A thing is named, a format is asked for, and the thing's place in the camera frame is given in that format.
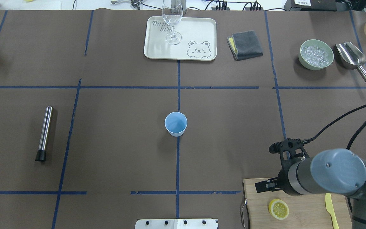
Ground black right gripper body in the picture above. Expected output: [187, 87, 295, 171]
[269, 139, 310, 185]

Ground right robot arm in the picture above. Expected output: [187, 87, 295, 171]
[255, 139, 366, 229]

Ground lemon slice on board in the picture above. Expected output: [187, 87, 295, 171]
[268, 199, 290, 220]

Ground blue paper cup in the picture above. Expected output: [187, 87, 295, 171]
[164, 112, 188, 137]

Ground wooden cutting board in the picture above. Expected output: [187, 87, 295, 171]
[243, 178, 354, 229]

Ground yellow plastic knife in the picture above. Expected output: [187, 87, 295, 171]
[324, 193, 339, 229]

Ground green bowl of ice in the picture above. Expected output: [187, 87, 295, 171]
[298, 39, 334, 71]

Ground steel ice scoop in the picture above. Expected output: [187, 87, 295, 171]
[335, 42, 366, 83]

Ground grey folded cloth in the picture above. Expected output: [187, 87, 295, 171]
[227, 30, 263, 61]

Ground cream bear tray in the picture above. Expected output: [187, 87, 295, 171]
[144, 16, 217, 61]

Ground wine glass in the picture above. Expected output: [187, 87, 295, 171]
[162, 0, 183, 45]

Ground steel muddler black tip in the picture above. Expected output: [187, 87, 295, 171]
[35, 106, 53, 162]

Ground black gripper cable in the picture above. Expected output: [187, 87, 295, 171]
[302, 100, 366, 150]

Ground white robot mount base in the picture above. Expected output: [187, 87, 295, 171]
[135, 218, 219, 229]

